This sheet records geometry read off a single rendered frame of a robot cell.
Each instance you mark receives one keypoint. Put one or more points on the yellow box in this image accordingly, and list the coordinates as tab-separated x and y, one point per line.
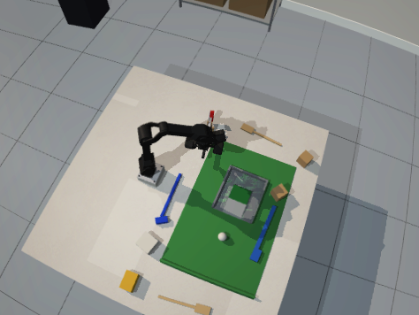
129	281

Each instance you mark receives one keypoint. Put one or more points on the brown cube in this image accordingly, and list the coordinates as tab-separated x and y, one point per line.
279	192
304	159

